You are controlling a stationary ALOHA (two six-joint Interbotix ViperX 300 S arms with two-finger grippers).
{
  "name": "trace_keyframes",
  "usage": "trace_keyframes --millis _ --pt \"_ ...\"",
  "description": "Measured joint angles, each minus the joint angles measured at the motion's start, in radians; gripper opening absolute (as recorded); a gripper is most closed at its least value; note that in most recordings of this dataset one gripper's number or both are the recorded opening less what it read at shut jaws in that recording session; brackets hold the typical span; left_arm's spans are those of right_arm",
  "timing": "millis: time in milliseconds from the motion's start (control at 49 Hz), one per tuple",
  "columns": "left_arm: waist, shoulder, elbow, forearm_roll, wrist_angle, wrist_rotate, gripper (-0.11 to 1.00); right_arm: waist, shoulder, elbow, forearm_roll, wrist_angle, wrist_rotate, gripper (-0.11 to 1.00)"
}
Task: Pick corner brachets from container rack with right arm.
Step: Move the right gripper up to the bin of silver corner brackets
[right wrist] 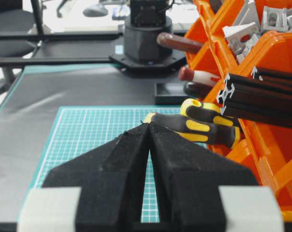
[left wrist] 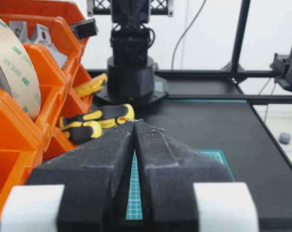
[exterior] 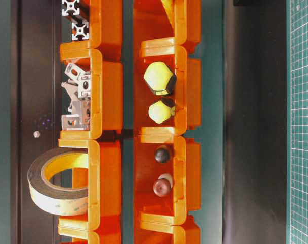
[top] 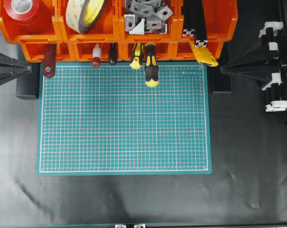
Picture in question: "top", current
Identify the large yellow black screwdriver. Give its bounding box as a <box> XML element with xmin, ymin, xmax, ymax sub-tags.
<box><xmin>144</xmin><ymin>43</ymin><xmax>159</xmax><ymax>87</ymax></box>

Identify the black rack foot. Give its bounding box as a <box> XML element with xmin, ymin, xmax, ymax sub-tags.
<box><xmin>207</xmin><ymin>43</ymin><xmax>232</xmax><ymax>95</ymax></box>
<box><xmin>16</xmin><ymin>63</ymin><xmax>40</xmax><ymax>100</ymax></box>

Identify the green grid cutting mat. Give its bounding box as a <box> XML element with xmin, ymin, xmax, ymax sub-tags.
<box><xmin>37</xmin><ymin>62</ymin><xmax>212</xmax><ymax>176</ymax></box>

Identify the bottom orange bin far right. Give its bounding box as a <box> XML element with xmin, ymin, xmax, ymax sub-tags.
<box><xmin>174</xmin><ymin>42</ymin><xmax>224</xmax><ymax>61</ymax></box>

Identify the grey corner bracket front right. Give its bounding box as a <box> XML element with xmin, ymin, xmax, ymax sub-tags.
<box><xmin>145</xmin><ymin>18</ymin><xmax>167</xmax><ymax>34</ymax></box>

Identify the bottom orange bin far left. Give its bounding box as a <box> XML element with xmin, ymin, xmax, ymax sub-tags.
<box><xmin>21</xmin><ymin>42</ymin><xmax>75</xmax><ymax>62</ymax></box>

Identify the grey corner bracket top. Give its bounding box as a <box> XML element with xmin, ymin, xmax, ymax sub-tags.
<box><xmin>129</xmin><ymin>0</ymin><xmax>155</xmax><ymax>18</ymax></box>

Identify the black tool handle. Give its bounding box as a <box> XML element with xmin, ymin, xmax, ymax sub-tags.
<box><xmin>108</xmin><ymin>43</ymin><xmax>118</xmax><ymax>66</ymax></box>

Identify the orange bin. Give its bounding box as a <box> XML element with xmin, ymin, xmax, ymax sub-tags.
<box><xmin>117</xmin><ymin>0</ymin><xmax>180</xmax><ymax>43</ymax></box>
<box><xmin>57</xmin><ymin>0</ymin><xmax>119</xmax><ymax>43</ymax></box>
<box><xmin>0</xmin><ymin>0</ymin><xmax>62</xmax><ymax>44</ymax></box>
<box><xmin>72</xmin><ymin>43</ymin><xmax>124</xmax><ymax>62</ymax></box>
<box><xmin>21</xmin><ymin>42</ymin><xmax>75</xmax><ymax>62</ymax></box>
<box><xmin>174</xmin><ymin>42</ymin><xmax>224</xmax><ymax>61</ymax></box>
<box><xmin>177</xmin><ymin>0</ymin><xmax>238</xmax><ymax>42</ymax></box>
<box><xmin>118</xmin><ymin>42</ymin><xmax>177</xmax><ymax>61</ymax></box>

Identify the black rack foot left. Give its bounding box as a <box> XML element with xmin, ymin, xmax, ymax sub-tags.
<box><xmin>16</xmin><ymin>63</ymin><xmax>40</xmax><ymax>100</ymax></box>

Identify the white and maroon handle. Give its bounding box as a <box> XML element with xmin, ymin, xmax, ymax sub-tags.
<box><xmin>92</xmin><ymin>43</ymin><xmax>102</xmax><ymax>68</ymax></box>

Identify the black rack foot right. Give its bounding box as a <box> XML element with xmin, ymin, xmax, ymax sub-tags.
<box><xmin>207</xmin><ymin>43</ymin><xmax>232</xmax><ymax>95</ymax></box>

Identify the grey corner bracket front left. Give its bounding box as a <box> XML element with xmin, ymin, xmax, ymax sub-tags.
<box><xmin>124</xmin><ymin>14</ymin><xmax>145</xmax><ymax>35</ymax></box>

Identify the red tape roll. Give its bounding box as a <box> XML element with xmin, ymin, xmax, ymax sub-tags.
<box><xmin>4</xmin><ymin>0</ymin><xmax>51</xmax><ymax>28</ymax></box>

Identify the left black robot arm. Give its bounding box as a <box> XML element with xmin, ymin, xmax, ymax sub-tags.
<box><xmin>0</xmin><ymin>53</ymin><xmax>33</xmax><ymax>86</ymax></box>

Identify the black aluminium extrusion right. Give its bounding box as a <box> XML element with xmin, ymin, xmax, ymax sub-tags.
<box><xmin>192</xmin><ymin>0</ymin><xmax>208</xmax><ymax>48</ymax></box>

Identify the top orange bin far left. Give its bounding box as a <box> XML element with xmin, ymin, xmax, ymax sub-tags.
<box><xmin>0</xmin><ymin>0</ymin><xmax>62</xmax><ymax>44</ymax></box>

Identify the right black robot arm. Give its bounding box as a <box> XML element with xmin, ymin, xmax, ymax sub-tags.
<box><xmin>220</xmin><ymin>21</ymin><xmax>287</xmax><ymax>129</ymax></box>

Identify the yellow utility knife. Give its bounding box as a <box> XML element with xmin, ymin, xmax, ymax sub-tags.
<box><xmin>189</xmin><ymin>40</ymin><xmax>218</xmax><ymax>67</ymax></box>

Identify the grey corner bracket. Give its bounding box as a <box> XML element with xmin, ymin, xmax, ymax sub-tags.
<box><xmin>156</xmin><ymin>5</ymin><xmax>173</xmax><ymax>21</ymax></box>
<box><xmin>129</xmin><ymin>0</ymin><xmax>155</xmax><ymax>18</ymax></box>
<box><xmin>145</xmin><ymin>18</ymin><xmax>167</xmax><ymax>34</ymax></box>
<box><xmin>124</xmin><ymin>14</ymin><xmax>145</xmax><ymax>35</ymax></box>

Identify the black aluminium extrusion left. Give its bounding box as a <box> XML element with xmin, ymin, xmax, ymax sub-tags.
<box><xmin>181</xmin><ymin>0</ymin><xmax>195</xmax><ymax>36</ymax></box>

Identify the top orange bin far right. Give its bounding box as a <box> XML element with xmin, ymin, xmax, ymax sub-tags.
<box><xmin>177</xmin><ymin>0</ymin><xmax>238</xmax><ymax>42</ymax></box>

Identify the brown wooden tool handle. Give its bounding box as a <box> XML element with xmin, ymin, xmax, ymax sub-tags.
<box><xmin>43</xmin><ymin>44</ymin><xmax>57</xmax><ymax>78</ymax></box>

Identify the black aluminium extrusion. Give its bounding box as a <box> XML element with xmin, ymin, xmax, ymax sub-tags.
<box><xmin>192</xmin><ymin>0</ymin><xmax>208</xmax><ymax>48</ymax></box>
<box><xmin>181</xmin><ymin>0</ymin><xmax>195</xmax><ymax>36</ymax></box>

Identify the small yellow black screwdriver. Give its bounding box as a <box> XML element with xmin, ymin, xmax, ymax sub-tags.
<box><xmin>130</xmin><ymin>43</ymin><xmax>144</xmax><ymax>69</ymax></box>

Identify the yellow double-sided tape roll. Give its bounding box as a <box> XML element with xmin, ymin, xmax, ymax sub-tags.
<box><xmin>65</xmin><ymin>0</ymin><xmax>107</xmax><ymax>34</ymax></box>

